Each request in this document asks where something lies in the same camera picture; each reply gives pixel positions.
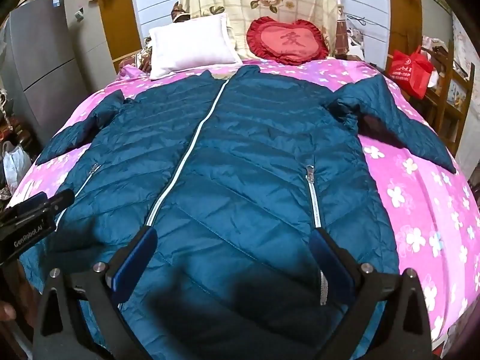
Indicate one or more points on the grey refrigerator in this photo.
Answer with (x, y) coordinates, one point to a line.
(48, 63)

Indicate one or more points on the teal quilted down jacket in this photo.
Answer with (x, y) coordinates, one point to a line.
(240, 150)

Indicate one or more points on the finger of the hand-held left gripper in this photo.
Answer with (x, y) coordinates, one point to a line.
(62, 199)

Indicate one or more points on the wooden shelf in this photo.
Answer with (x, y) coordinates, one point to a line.
(455, 93)

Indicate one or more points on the pink floral bedsheet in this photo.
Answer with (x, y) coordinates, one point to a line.
(420, 210)

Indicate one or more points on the white pillow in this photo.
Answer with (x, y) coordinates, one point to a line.
(191, 45)

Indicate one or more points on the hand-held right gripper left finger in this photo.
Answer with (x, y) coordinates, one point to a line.
(137, 251)

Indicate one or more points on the white plastic bag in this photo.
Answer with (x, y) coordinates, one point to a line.
(15, 165)

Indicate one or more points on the person's left hand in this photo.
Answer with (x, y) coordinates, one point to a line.
(5, 311)

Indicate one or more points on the red heart-shaped cushion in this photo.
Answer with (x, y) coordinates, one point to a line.
(287, 39)

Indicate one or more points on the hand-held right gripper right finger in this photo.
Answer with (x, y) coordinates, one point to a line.
(330, 262)

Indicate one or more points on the red shopping bag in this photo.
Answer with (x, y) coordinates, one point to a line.
(408, 69)

